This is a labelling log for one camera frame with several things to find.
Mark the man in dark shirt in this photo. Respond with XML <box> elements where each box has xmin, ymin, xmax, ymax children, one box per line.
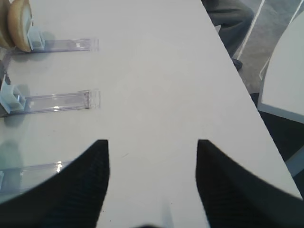
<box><xmin>202</xmin><ymin>0</ymin><xmax>254</xmax><ymax>71</ymax></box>

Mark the clear acrylic rail middle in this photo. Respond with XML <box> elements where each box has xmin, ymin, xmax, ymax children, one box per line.
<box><xmin>0</xmin><ymin>82</ymin><xmax>101</xmax><ymax>117</ymax></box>

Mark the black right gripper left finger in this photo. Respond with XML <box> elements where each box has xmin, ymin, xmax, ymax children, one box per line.
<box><xmin>0</xmin><ymin>140</ymin><xmax>110</xmax><ymax>228</ymax></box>

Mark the upright bread slice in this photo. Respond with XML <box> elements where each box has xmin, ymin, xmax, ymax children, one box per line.
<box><xmin>0</xmin><ymin>0</ymin><xmax>32</xmax><ymax>52</ymax></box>

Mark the white neighbouring table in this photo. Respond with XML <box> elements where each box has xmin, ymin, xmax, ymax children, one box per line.
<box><xmin>257</xmin><ymin>13</ymin><xmax>304</xmax><ymax>123</ymax></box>

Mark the clear acrylic rail lower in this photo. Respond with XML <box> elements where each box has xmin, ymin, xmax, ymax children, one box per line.
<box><xmin>0</xmin><ymin>161</ymin><xmax>71</xmax><ymax>195</ymax></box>

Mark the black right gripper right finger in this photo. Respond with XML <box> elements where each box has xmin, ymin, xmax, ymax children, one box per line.
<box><xmin>195</xmin><ymin>140</ymin><xmax>304</xmax><ymax>228</ymax></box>

